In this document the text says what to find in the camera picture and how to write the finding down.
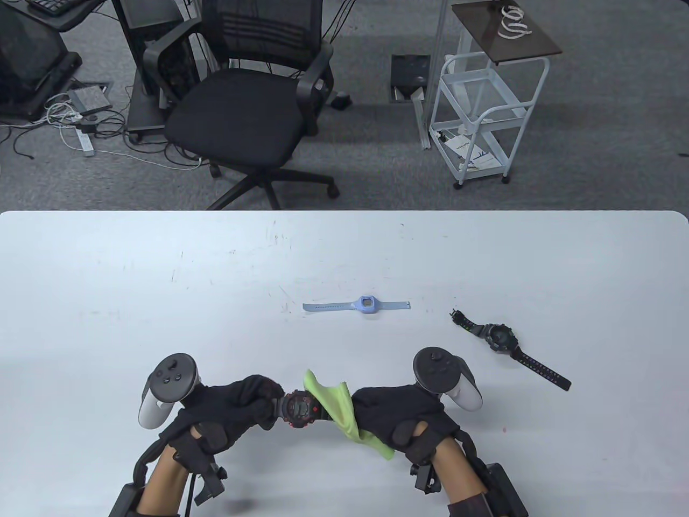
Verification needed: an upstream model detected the person's left hand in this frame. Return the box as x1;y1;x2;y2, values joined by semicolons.
159;375;285;459

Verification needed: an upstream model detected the person's right hand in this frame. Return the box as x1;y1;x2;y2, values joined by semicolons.
351;385;462;466

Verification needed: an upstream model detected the grey white hand controller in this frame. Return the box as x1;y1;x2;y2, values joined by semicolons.
413;347;484;413
138;353;203;430

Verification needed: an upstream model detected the green microfibre cloth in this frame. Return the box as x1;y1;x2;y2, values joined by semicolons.
303;369;395;460

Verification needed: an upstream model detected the black red watch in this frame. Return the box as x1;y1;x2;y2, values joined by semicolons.
273;390;332;430

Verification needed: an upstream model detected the light blue watch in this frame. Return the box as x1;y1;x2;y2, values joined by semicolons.
303;295;412;316

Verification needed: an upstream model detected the black watch dotted strap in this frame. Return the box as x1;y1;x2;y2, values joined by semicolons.
450;310;572;392

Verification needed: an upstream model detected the person's right forearm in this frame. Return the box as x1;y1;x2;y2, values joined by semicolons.
431;439;489;509

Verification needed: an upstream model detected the person's left forearm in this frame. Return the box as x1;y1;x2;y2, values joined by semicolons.
137;448;195;517

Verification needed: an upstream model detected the white paper sheet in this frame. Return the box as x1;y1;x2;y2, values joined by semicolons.
442;135;498;172

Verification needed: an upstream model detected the black mesh office chair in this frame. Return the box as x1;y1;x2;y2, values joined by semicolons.
143;0;341;211

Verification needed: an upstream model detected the black rolling computer stand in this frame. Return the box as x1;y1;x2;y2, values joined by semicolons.
110;0;202;145

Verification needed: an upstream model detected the white rolling cart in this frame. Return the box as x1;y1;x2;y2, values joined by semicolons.
412;0;563;151
429;54;551;190

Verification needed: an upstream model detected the grey floor plate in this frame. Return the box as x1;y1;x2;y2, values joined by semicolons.
67;80;115;115

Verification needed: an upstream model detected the open black floor box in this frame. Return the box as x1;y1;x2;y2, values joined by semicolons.
390;54;431;103

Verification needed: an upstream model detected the black machine base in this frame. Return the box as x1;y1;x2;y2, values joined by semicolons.
0;8;84;122

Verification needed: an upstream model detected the black desk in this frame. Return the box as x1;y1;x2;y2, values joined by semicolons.
0;0;108;33

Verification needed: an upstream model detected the black keyboard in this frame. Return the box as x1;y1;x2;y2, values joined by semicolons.
26;0;79;16

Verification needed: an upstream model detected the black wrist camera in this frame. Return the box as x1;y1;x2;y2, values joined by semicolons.
193;463;228;506
410;462;439;494

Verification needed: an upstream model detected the black arm strap box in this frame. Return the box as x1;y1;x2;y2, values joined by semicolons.
108;483;147;517
448;462;529;517

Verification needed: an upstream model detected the white cable bundle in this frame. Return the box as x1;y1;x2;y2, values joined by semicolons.
43;93;89;129

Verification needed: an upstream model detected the white coiled cable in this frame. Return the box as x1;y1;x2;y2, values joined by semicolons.
496;5;533;40

